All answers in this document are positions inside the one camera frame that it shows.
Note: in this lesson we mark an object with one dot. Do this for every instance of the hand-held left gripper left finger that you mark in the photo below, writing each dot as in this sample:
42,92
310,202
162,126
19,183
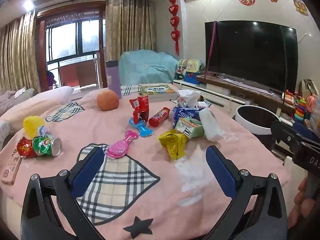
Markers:
87,172

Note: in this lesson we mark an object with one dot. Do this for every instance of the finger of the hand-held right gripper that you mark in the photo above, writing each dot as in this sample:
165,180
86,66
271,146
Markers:
285,135
306,133

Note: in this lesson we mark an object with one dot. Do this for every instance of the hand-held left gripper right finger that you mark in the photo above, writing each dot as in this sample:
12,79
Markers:
222,172

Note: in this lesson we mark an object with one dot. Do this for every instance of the white round bin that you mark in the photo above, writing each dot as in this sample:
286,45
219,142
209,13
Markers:
243,122

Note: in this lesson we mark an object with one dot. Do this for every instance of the orange-red snack packet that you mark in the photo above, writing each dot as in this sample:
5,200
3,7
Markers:
139,107

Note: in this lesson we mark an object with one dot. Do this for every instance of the person's right hand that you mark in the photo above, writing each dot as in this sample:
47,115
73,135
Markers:
300,196

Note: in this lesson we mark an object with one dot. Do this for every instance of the rainbow stacking rings toy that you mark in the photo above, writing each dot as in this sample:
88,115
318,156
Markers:
300,110

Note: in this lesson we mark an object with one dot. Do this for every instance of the pink plastic toy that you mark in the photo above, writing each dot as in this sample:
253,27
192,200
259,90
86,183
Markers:
312,103

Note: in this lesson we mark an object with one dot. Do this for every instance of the red toy phone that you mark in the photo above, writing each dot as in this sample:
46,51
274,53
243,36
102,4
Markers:
290,95

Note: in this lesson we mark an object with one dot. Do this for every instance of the pink bone-shaped wrapper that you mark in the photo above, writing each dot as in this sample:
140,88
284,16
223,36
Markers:
120,148

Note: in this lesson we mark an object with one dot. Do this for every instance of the crushed green can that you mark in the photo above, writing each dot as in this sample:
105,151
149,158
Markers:
45,146

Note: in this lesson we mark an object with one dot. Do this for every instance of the green white carton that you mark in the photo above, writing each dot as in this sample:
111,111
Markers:
190,128

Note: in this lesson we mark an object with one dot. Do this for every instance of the wooden television riser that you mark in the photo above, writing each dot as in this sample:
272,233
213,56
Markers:
250,90

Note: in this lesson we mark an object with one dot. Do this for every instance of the yellow foil wrapper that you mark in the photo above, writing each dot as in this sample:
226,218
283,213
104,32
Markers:
172,143

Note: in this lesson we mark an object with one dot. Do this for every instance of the small blue white wrapper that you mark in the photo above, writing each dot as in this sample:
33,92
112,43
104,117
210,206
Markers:
44,131

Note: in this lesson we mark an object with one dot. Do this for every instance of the crumpled red yellow packet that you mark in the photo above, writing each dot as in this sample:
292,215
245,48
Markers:
25,148

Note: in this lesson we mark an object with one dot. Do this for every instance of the blue snack packet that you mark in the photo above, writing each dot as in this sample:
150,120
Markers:
185,113

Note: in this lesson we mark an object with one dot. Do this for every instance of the blue bone-shaped wrapper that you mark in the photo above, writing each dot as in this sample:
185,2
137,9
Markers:
142,128

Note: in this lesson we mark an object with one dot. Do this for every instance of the yellow spiky ball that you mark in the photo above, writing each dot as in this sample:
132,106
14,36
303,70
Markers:
32,126

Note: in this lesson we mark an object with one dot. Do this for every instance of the red apple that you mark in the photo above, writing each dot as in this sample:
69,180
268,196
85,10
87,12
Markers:
108,100

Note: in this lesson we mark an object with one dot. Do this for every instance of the pink flat box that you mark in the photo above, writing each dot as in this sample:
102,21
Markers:
11,167

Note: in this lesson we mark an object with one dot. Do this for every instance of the white television cabinet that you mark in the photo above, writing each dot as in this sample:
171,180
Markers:
215,92

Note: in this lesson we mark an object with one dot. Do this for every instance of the white plastic bag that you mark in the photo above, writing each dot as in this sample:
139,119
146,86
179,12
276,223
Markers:
187,96

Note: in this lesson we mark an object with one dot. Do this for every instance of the pale pink pillow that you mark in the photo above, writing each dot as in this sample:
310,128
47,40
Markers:
37,105

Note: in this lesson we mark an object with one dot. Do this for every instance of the red snack tube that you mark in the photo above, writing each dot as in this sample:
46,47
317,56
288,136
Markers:
158,117

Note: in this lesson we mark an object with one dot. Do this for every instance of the black flat television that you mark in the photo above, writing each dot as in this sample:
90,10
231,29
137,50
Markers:
250,55

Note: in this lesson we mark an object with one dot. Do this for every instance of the white-edged book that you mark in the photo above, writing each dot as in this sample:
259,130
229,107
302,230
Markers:
162,97

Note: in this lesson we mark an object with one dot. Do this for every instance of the purple bottle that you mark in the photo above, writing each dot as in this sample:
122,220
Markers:
113,80

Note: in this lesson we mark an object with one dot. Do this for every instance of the colourful toy cash register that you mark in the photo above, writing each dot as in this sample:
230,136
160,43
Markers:
193,68

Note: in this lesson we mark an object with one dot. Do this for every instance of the toy with round wheel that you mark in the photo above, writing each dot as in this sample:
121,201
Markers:
180,68

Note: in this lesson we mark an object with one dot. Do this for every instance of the pink ribbon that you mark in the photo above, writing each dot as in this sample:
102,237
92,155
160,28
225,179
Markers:
212,42

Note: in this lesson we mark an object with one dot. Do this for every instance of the turquoise furniture cover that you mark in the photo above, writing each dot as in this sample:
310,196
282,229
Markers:
147,66

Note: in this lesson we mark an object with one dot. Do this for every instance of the brown framed window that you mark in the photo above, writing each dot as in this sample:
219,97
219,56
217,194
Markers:
72,42

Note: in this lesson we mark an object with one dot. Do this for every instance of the red heart hanging decoration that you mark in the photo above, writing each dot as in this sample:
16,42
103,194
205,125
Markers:
174,12

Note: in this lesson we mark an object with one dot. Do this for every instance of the gold red wall sticker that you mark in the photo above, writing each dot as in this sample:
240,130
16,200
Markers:
300,5

